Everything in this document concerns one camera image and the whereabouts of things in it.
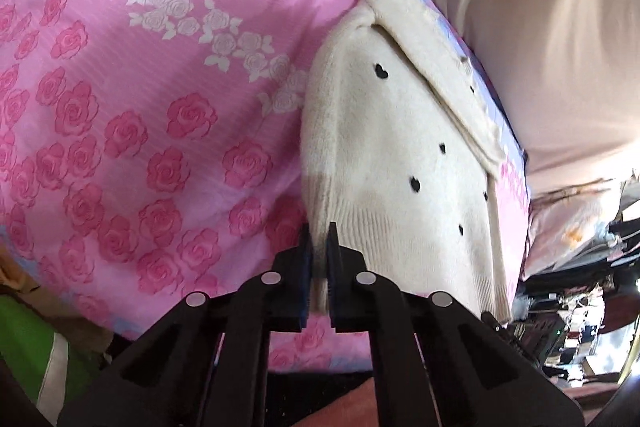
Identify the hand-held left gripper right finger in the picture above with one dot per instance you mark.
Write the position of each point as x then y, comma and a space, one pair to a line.
332, 279

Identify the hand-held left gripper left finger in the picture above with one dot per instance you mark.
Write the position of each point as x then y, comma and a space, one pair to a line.
303, 279

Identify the cream knit sweater black hearts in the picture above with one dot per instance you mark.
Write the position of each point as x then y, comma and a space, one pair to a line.
400, 132

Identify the reddish brown cloth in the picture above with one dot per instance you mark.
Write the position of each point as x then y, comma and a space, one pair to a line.
345, 402

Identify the pink rose print bedsheet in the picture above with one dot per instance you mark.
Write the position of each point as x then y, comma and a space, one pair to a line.
150, 107

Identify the pale pink pillow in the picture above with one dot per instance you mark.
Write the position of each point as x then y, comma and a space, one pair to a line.
565, 227

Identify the pile of dark clutter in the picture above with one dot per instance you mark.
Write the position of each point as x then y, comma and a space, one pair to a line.
575, 317

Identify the green cloth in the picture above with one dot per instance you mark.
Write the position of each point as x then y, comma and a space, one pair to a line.
25, 347

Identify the beige cloth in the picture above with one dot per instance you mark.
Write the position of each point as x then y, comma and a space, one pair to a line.
550, 32

